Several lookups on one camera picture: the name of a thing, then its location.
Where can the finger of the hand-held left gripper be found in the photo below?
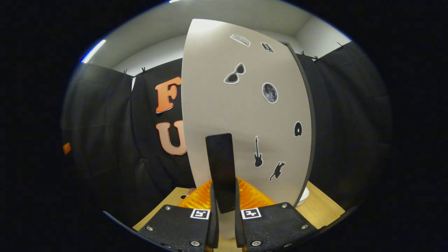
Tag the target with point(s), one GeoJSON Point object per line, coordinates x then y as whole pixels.
{"type": "Point", "coordinates": [67, 148]}

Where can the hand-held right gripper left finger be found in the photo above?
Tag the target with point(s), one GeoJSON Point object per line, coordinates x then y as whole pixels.
{"type": "Point", "coordinates": [213, 227]}

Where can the white cabinet door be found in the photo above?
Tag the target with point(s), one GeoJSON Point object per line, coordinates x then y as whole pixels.
{"type": "Point", "coordinates": [217, 87]}

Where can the white round object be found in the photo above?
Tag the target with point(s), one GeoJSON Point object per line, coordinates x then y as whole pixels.
{"type": "Point", "coordinates": [304, 197]}

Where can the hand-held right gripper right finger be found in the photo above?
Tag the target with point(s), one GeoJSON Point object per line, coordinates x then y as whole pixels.
{"type": "Point", "coordinates": [239, 227]}

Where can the black backdrop cloth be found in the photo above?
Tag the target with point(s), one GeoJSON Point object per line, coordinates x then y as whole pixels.
{"type": "Point", "coordinates": [101, 115]}

